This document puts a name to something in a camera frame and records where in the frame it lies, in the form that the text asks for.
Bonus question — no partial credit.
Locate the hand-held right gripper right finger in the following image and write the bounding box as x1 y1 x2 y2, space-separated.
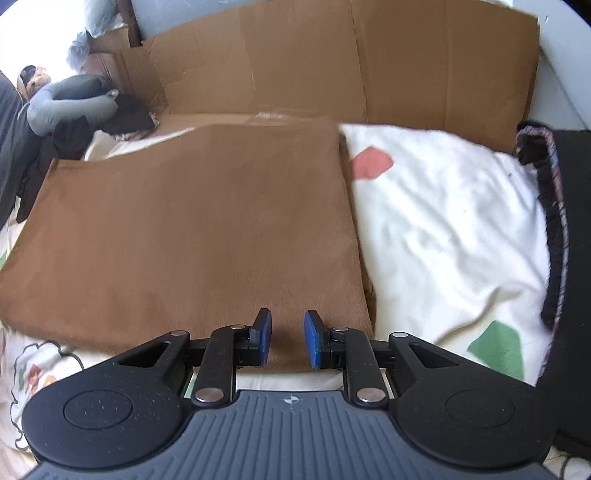
302 310 455 408

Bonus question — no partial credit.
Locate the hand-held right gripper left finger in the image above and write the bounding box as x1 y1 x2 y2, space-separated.
116 308 274 408

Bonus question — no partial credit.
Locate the brown t-shirt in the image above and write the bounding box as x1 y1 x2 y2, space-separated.
0 121 375 372

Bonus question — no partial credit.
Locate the cream bear print blanket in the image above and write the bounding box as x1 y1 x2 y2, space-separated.
0 122 555 467

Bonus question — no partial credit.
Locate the crumpled black garment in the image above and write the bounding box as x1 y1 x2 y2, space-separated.
18 92 158 222

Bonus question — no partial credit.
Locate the folded black knit sweater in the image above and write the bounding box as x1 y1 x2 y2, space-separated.
515 121 591 457

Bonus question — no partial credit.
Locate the folded brown cardboard sheet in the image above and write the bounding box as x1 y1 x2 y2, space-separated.
83 0 541 155

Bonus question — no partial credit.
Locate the grey neck pillow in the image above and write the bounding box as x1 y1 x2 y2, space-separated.
27 75 118 137

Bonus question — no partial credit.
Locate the dark grey pillow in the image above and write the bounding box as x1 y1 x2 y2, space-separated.
0 71 35 227

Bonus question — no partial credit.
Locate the grey plastic wrapped mattress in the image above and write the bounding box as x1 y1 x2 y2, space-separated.
131 0 259 42

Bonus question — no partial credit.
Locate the crumpled clear plastic bag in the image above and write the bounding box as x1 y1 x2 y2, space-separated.
68 30 93 70

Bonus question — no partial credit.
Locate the plush toy with sunglasses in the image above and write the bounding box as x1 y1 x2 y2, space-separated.
17 65 51 100

